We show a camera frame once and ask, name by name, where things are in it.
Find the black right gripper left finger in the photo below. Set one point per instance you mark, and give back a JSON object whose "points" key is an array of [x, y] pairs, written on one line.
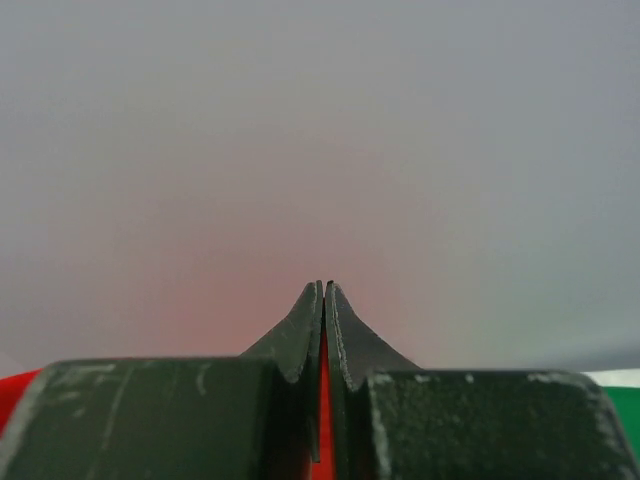
{"points": [[250, 416]]}

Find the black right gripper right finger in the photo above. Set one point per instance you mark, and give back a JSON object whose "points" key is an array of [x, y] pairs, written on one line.
{"points": [[395, 420]]}

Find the red t shirt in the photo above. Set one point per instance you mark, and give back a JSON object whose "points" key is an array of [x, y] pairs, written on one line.
{"points": [[13, 389]]}

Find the white folded t shirt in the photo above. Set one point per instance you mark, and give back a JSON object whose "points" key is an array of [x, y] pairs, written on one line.
{"points": [[622, 378]]}

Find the green folded t shirt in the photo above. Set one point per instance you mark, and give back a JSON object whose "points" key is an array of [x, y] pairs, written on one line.
{"points": [[626, 401]]}

